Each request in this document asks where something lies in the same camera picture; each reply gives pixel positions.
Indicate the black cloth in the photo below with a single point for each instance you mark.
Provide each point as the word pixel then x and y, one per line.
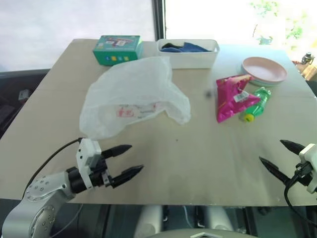
pixel 170 45

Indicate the magenta snack packet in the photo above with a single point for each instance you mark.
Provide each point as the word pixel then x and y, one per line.
pixel 227 99

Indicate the white plastic storage basket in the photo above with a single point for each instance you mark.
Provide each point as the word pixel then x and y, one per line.
pixel 188 60

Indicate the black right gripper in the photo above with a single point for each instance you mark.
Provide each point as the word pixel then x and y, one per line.
pixel 302 174

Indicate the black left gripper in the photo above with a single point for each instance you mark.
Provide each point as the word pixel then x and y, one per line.
pixel 100 176

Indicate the grey robot torso cover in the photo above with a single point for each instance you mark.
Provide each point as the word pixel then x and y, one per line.
pixel 198 234

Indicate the green bottle with yellow cap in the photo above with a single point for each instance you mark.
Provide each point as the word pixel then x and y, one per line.
pixel 257 109

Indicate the dark seat beside table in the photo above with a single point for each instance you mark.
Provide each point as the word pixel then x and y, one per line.
pixel 15 99

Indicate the brown background box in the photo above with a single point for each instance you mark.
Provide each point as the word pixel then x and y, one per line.
pixel 310 72

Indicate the silver rounded leg housing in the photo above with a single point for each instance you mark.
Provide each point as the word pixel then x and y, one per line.
pixel 219 218
pixel 148 219

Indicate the white translucent plastic bag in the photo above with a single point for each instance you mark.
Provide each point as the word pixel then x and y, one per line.
pixel 128 84

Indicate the green printed cardboard box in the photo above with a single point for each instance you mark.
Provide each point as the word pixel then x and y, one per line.
pixel 116 53

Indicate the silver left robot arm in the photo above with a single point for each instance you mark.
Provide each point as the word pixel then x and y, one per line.
pixel 47 186

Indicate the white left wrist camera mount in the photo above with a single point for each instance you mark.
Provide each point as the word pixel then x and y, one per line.
pixel 85 153

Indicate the blue cloth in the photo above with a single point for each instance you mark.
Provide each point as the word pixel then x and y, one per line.
pixel 194 47

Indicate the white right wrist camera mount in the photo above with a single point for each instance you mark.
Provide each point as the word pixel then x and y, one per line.
pixel 309 151

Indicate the pale green plate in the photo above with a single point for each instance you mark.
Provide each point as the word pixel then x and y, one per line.
pixel 268 85

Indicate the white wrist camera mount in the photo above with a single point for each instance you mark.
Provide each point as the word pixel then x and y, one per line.
pixel 85 153
pixel 309 151

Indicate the small dark background bottle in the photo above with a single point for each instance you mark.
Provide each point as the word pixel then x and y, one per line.
pixel 307 58

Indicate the pink plate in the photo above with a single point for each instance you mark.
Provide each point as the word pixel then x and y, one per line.
pixel 262 70

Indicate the dark window frame post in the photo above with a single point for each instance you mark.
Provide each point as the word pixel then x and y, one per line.
pixel 158 19

